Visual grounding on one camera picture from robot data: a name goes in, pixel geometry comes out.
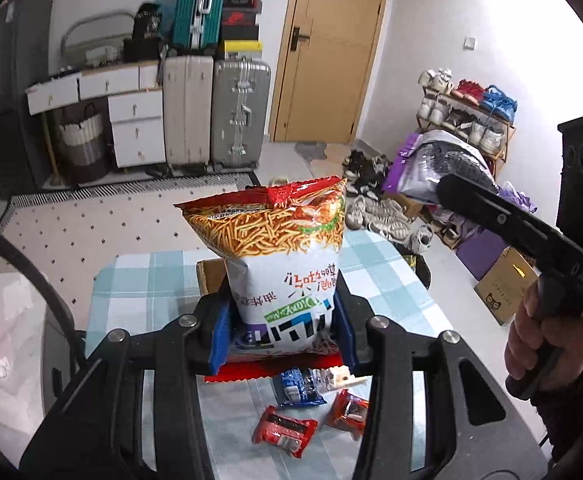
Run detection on black bag white print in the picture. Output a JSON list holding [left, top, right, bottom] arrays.
[[122, 2, 166, 64]]

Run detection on dotted rug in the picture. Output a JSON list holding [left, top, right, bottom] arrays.
[[0, 169, 274, 293]]

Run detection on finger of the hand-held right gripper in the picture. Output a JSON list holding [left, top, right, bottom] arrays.
[[436, 174, 541, 267]]

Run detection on noodle print snack bag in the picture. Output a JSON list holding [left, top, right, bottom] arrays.
[[172, 176, 349, 385]]

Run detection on yellow black shoe box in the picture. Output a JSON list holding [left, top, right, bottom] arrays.
[[215, 40, 264, 62]]

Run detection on silver suitcase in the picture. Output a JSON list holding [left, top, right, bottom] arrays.
[[209, 57, 273, 170]]

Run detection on purple white snack bag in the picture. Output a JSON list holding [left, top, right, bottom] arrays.
[[381, 129, 501, 207]]

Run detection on grey side table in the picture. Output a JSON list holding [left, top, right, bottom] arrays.
[[0, 272, 92, 480]]

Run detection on blue checked tablecloth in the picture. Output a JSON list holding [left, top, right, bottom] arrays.
[[84, 230, 441, 480]]

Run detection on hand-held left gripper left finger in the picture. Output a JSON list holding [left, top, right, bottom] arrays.
[[18, 292, 234, 480]]

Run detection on teal suitcase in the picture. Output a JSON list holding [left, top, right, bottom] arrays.
[[172, 0, 230, 54]]

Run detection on blue snack packet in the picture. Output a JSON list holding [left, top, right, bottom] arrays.
[[272, 367, 328, 409]]

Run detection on beige suitcase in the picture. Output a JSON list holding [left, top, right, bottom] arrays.
[[162, 54, 215, 170]]

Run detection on person's right forearm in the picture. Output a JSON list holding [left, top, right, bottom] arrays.
[[529, 340, 583, 471]]

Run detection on grey refrigerator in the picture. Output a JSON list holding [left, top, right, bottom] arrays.
[[0, 0, 53, 198]]

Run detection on woven laundry basket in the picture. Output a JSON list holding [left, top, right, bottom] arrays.
[[58, 104, 111, 184]]

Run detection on wooden door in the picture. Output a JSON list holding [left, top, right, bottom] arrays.
[[270, 0, 393, 144]]

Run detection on grey door mat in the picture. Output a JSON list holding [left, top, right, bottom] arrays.
[[294, 141, 329, 162]]

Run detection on plain black shoe box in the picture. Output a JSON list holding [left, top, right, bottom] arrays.
[[219, 26, 262, 44]]

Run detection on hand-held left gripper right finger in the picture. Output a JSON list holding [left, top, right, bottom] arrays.
[[334, 280, 549, 480]]

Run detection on wooden shoe rack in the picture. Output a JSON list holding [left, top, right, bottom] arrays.
[[415, 85, 518, 183]]

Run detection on black trash bin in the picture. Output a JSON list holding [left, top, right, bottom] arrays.
[[404, 252, 433, 291]]

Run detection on brown cardboard box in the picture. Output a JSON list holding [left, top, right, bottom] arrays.
[[195, 258, 230, 303]]

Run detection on red white snack packet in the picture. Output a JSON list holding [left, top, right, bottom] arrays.
[[325, 388, 371, 442], [250, 405, 321, 459]]

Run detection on cat print cardboard box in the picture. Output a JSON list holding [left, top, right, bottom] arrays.
[[473, 246, 541, 327]]

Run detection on arched mirror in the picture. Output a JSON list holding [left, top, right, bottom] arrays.
[[60, 10, 136, 67]]

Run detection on person's right hand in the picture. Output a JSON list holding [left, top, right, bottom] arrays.
[[504, 281, 583, 386]]

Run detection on white drawer dresser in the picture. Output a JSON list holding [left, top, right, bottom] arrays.
[[24, 60, 168, 170]]

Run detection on black cable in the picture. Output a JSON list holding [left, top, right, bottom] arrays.
[[0, 214, 92, 376]]

